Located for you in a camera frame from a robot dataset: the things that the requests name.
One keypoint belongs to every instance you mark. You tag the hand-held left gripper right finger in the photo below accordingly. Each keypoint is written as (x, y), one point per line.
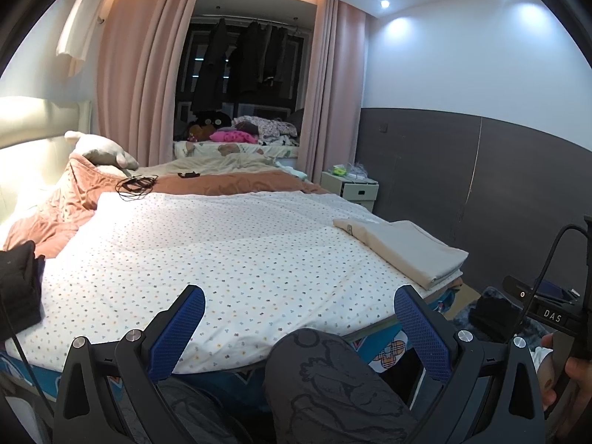
(423, 328)

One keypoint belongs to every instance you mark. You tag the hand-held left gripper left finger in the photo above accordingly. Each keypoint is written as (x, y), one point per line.
(178, 328)

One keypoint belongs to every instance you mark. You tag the large beige shirt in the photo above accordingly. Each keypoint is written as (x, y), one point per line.
(407, 245)

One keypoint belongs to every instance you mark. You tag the dark hanging clothes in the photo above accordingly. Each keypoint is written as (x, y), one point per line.
(249, 60)

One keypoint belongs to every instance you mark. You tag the person's right hand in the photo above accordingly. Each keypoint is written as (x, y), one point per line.
(582, 372)

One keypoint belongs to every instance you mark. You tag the black bag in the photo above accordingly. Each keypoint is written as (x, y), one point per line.
(490, 317)

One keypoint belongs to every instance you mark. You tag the white dotted blanket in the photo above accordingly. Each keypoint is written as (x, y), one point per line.
(231, 249)

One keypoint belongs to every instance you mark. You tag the person's patterned trouser leg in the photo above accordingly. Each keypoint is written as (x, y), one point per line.
(333, 393)

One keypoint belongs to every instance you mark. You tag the brown quilt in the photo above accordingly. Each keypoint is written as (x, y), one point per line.
(222, 184)

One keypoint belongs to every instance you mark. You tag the white nightstand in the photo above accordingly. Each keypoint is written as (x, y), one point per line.
(356, 192)

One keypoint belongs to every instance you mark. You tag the small black object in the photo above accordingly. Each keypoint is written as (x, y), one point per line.
(188, 175)

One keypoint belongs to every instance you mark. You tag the black cloth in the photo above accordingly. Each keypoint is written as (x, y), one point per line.
(18, 286)

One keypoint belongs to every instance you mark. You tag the beige bear print blanket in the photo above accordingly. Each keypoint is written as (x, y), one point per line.
(231, 164)

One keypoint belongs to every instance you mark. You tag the beige plush pillow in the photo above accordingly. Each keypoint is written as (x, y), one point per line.
(97, 148)

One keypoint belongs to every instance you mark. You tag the pink cloth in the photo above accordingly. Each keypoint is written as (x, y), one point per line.
(233, 137)

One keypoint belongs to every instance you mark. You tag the dark plush toy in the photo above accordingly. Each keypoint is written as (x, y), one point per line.
(203, 127)

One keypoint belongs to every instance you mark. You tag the floral cloth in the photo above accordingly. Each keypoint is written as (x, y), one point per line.
(277, 128)

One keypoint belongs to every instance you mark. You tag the cream padded headboard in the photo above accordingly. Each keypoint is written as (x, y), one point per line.
(27, 162)

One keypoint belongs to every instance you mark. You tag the pink curtain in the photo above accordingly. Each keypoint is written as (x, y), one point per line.
(138, 78)
(333, 92)

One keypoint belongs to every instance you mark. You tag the white hanging garment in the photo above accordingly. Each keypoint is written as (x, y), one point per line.
(81, 27)

